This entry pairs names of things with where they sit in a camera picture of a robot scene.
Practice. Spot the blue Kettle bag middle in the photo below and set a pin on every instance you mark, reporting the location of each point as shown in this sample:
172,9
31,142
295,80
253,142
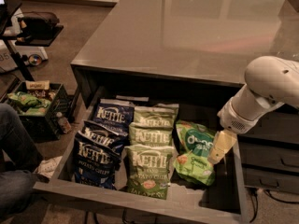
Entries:
104,136

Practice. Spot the blue kettle bag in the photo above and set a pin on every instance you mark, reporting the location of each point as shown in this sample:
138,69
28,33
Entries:
94,164
104,136
114,114

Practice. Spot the green Kettle bag back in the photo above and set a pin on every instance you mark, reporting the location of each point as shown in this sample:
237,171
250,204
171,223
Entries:
160,115

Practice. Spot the person's leg in jeans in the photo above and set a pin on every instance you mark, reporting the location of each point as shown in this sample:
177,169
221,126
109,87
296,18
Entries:
16,187

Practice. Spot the dark bag on tray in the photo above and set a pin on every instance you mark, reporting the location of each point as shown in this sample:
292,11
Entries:
37,25

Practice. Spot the green snack bags in crate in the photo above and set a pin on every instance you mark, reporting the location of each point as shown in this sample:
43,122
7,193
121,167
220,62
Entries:
27,104

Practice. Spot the black plastic crate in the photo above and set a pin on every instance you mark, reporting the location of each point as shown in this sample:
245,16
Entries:
46,128

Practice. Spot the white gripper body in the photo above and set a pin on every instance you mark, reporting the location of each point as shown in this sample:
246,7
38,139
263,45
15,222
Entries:
234,118

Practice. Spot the green Kettle jalapeno bag front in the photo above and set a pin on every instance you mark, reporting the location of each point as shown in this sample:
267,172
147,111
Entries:
148,170

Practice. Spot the green Kettle bag middle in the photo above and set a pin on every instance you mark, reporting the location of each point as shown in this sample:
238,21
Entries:
150,136

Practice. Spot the blue Kettle bag back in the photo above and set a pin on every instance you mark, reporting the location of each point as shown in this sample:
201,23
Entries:
114,114

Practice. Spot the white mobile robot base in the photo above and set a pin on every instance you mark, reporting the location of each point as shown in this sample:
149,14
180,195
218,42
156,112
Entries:
6,62

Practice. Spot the open grey top drawer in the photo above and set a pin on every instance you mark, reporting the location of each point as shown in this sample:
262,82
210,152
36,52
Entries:
223,203

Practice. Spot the small bottle beside crate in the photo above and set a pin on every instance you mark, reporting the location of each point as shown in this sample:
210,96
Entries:
63,123

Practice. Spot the yellow taped gripper finger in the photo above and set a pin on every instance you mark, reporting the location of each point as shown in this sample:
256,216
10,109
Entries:
222,143

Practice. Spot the grey counter cabinet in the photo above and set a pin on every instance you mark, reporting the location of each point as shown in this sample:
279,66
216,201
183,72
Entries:
195,50

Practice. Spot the green rice chip bag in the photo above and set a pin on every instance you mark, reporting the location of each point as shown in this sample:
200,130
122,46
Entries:
191,164

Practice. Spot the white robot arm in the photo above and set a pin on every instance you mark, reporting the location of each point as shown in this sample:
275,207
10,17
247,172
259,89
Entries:
270,82

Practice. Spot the white sneaker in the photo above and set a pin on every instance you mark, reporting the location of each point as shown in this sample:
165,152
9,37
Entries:
47,167

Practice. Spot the blue Kettle bag front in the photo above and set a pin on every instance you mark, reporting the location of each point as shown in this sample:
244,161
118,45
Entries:
94,164

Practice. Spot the dark lower drawer unit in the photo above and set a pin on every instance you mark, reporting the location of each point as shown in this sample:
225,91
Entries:
270,151

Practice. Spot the brown snack box in crate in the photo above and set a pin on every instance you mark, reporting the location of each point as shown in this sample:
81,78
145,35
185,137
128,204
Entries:
37,85

